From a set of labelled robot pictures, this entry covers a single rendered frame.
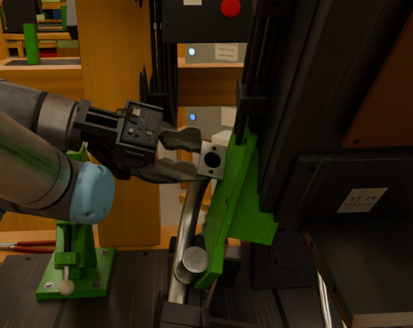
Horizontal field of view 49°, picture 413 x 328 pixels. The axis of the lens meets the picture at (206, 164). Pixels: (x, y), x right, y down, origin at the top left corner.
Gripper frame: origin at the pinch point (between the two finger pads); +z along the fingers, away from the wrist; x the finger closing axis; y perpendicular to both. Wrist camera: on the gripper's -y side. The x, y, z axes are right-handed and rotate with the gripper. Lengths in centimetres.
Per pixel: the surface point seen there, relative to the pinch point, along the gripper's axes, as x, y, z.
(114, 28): 27.9, -10.4, -19.8
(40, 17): 563, -730, -243
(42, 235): -5, -52, -27
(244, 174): -4.8, 10.1, 3.3
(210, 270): -16.3, 2.1, 2.4
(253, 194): -6.0, 7.0, 5.7
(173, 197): 81, -246, 27
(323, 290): -16.3, 3.8, 18.3
